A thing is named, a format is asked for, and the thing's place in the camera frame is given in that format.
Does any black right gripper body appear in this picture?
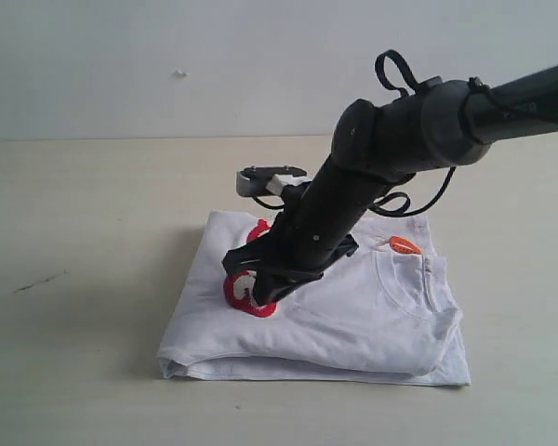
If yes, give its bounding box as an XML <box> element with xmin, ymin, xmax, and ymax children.
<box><xmin>255</xmin><ymin>183</ymin><xmax>358</xmax><ymax>279</ymax></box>

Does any white t-shirt red lettering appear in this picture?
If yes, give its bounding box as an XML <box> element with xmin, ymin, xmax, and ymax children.
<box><xmin>156</xmin><ymin>211</ymin><xmax>471</xmax><ymax>387</ymax></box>

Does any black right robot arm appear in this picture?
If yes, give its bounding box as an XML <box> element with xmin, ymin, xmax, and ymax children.
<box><xmin>222</xmin><ymin>50</ymin><xmax>558</xmax><ymax>306</ymax></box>

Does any black right camera cable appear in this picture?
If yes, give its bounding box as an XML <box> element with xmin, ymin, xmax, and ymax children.
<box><xmin>250</xmin><ymin>48</ymin><xmax>458</xmax><ymax>218</ymax></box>

